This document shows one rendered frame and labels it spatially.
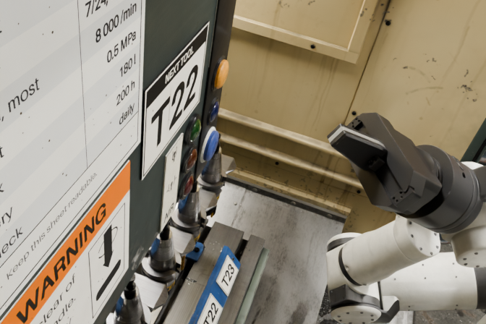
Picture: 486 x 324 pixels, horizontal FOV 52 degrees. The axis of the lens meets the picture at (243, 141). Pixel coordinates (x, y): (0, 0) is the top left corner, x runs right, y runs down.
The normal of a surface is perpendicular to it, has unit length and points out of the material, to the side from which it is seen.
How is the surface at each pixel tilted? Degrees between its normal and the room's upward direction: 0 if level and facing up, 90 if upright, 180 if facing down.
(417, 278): 26
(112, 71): 90
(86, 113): 90
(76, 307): 90
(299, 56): 91
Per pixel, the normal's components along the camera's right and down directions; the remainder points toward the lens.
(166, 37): 0.94, 0.32
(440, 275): -0.23, -0.59
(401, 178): -0.76, -0.37
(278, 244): 0.02, -0.45
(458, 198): 0.49, 0.23
